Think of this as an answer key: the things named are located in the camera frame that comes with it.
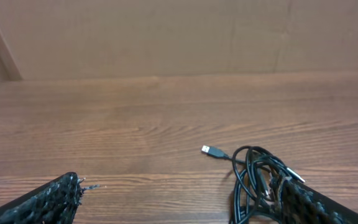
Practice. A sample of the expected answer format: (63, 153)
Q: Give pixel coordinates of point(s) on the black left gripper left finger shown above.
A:
(54, 202)

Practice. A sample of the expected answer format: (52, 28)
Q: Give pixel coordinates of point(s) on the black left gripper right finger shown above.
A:
(297, 203)

